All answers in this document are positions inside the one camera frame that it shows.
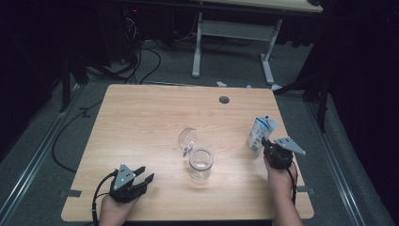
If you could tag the white and blue packet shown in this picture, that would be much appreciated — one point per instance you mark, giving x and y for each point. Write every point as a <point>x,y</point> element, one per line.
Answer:
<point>257,135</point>

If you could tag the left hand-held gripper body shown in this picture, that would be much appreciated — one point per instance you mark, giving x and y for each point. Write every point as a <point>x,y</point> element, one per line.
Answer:
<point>124,185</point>

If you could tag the person's left hand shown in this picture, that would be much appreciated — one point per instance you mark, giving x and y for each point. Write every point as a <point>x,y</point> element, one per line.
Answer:
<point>113,213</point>

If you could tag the small white floor object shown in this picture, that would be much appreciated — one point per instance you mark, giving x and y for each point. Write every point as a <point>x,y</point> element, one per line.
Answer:
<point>221,84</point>

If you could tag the white desk with metal frame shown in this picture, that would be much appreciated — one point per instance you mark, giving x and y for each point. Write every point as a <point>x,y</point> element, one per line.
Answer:
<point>235,29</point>

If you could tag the clear glass jar hinged lid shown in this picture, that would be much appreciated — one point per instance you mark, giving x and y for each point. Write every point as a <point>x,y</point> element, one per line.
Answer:
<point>200,166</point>

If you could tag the metal floor rail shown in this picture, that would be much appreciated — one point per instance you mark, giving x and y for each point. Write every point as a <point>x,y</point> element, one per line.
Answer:
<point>345,188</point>
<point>39,157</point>

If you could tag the black metal stand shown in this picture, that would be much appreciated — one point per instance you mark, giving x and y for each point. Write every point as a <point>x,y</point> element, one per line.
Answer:
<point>65,88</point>
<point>323,106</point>

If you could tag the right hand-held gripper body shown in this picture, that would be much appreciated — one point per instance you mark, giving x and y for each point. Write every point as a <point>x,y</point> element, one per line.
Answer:
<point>279,157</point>

